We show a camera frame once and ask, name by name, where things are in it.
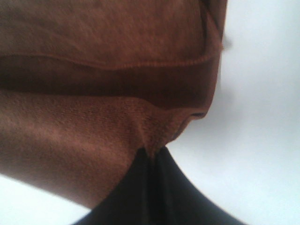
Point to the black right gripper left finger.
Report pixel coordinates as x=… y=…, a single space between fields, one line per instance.
x=128 y=203

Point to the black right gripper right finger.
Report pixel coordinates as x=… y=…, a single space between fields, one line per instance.
x=179 y=201

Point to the brown towel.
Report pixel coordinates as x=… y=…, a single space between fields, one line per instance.
x=84 y=84

